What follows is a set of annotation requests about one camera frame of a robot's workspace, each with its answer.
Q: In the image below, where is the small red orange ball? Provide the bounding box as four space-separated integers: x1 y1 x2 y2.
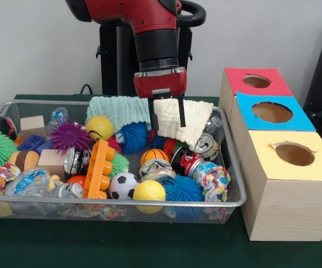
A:
67 175 88 188

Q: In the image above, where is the mint green waffle cloth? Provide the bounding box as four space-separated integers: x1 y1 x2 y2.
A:
87 96 153 132

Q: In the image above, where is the wooden box with three holes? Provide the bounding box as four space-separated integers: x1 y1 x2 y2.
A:
219 68 322 242

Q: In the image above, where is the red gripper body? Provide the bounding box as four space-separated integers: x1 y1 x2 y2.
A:
134 67 188 100

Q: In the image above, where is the cream yellow waffle cloth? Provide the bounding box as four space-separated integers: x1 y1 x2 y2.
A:
153 99 215 149

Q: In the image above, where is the colourful rope knot toy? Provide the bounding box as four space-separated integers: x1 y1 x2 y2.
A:
195 162 232 203

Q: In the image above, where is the small green spiky ball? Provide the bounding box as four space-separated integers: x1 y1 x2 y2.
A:
111 154 131 180

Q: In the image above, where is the yellow smiley ball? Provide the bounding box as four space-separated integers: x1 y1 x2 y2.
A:
86 116 115 141

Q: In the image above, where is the orange plastic toy block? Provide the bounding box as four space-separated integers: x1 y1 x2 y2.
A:
84 140 117 200

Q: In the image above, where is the small soccer ball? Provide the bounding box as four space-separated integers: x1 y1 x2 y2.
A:
109 172 139 200

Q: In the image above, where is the purple spiky monster toy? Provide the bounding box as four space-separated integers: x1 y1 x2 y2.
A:
50 122 93 156

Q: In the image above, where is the small orange basketball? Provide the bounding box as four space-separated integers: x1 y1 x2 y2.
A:
140 149 171 166

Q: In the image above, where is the clear mesh bin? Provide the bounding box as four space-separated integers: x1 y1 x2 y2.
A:
0 99 248 224

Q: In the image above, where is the blue spiky rubber ball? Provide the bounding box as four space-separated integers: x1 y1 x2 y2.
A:
116 123 150 155
163 176 205 203

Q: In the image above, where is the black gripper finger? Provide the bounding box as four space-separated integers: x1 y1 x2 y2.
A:
177 95 187 128
148 98 159 132

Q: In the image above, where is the dark green tablecloth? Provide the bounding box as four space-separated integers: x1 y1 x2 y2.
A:
0 94 322 268

